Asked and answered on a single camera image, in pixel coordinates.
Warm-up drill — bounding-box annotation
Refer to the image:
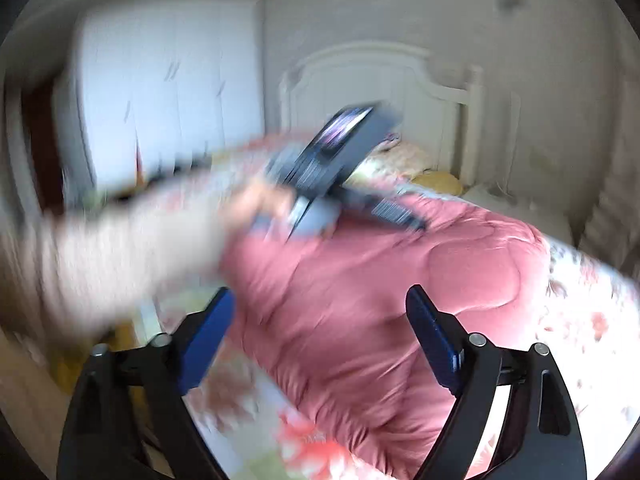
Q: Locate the pink quilted comforter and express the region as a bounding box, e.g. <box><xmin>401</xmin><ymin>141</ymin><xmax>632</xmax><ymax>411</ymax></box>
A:
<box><xmin>220</xmin><ymin>132</ymin><xmax>556</xmax><ymax>480</ymax></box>

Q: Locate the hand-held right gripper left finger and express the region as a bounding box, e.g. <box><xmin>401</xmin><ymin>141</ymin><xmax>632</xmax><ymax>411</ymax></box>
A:
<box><xmin>56</xmin><ymin>287</ymin><xmax>236</xmax><ymax>480</ymax></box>

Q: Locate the white nightstand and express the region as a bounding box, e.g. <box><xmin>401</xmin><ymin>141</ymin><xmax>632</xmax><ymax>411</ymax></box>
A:
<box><xmin>462</xmin><ymin>182</ymin><xmax>573</xmax><ymax>246</ymax></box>

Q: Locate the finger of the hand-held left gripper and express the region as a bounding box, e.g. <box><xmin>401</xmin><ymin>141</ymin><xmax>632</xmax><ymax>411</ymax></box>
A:
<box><xmin>342</xmin><ymin>185</ymin><xmax>428</xmax><ymax>233</ymax></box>

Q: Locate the white wardrobe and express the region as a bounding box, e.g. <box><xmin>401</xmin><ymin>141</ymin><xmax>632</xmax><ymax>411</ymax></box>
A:
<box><xmin>52</xmin><ymin>0</ymin><xmax>266</xmax><ymax>196</ymax></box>

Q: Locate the person's left hand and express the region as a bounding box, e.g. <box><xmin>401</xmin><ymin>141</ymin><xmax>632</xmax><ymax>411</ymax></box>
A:
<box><xmin>227</xmin><ymin>180</ymin><xmax>296</xmax><ymax>233</ymax></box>

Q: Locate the yellow pillow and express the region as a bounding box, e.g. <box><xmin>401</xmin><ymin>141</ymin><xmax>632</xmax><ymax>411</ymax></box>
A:
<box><xmin>412</xmin><ymin>171</ymin><xmax>463</xmax><ymax>196</ymax></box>

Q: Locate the floral bed sheet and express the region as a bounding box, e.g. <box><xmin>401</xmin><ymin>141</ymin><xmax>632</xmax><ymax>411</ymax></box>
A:
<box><xmin>150</xmin><ymin>160</ymin><xmax>640</xmax><ymax>480</ymax></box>

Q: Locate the floral patterned pillow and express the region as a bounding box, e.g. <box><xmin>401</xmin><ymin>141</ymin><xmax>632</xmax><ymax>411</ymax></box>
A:
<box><xmin>350</xmin><ymin>140</ymin><xmax>436</xmax><ymax>181</ymax></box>

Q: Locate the person's left forearm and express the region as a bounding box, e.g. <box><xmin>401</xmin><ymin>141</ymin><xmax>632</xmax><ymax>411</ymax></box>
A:
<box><xmin>0</xmin><ymin>195</ymin><xmax>241</xmax><ymax>341</ymax></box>

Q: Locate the white wooden headboard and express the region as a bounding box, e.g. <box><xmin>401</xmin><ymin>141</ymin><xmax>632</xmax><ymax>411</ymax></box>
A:
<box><xmin>277</xmin><ymin>42</ymin><xmax>486</xmax><ymax>186</ymax></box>

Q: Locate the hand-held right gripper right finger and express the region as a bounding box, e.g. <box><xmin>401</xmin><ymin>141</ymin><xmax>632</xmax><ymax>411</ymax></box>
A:
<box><xmin>406</xmin><ymin>284</ymin><xmax>586</xmax><ymax>480</ymax></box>

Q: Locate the printed striped curtain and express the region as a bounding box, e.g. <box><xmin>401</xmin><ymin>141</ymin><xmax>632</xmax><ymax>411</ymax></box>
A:
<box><xmin>580</xmin><ymin>60</ymin><xmax>640</xmax><ymax>281</ymax></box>

